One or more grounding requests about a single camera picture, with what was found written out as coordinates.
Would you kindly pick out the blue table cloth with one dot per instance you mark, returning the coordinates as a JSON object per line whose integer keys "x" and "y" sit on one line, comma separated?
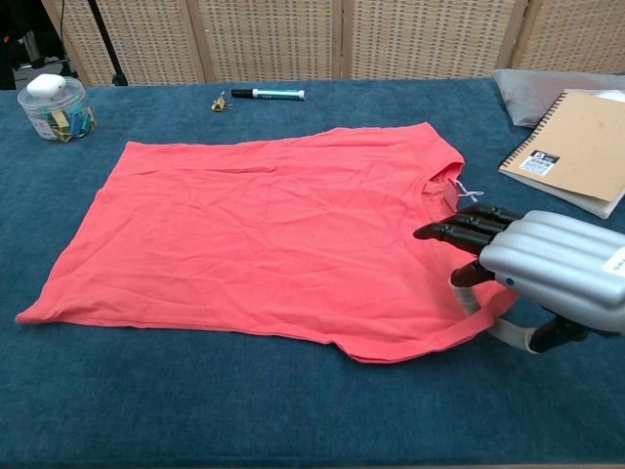
{"x": 293, "y": 405}

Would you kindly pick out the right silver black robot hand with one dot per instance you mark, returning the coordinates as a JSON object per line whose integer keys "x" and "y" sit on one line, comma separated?
{"x": 556, "y": 259}

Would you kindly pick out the frosted pouch with red garment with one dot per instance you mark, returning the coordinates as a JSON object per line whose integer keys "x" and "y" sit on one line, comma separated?
{"x": 527, "y": 98}

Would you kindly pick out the black tripod stand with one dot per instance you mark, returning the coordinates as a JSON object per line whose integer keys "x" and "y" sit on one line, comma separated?
{"x": 105, "y": 44}

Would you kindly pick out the white earbud case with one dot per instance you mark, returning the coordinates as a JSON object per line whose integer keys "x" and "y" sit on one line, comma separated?
{"x": 45, "y": 86}

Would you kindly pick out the wicker folding screen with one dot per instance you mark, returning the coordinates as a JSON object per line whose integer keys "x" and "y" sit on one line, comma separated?
{"x": 273, "y": 39}

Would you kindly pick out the kraft spiral notebook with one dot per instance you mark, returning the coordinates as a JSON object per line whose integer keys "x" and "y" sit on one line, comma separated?
{"x": 581, "y": 146}

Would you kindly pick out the gold binder clip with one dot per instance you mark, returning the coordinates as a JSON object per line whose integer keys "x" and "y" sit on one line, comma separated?
{"x": 218, "y": 103}

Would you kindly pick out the green white marker pen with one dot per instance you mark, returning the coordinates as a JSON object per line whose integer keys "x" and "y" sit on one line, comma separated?
{"x": 278, "y": 94}

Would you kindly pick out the frosted pouch with white garment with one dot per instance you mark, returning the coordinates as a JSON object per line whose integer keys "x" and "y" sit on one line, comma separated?
{"x": 600, "y": 207}

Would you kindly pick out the clear jar of binder clips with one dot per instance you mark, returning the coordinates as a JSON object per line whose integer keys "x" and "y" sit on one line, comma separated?
{"x": 54, "y": 122}

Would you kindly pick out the coral red t-shirt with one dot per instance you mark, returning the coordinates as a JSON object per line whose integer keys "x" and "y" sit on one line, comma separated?
{"x": 244, "y": 234}

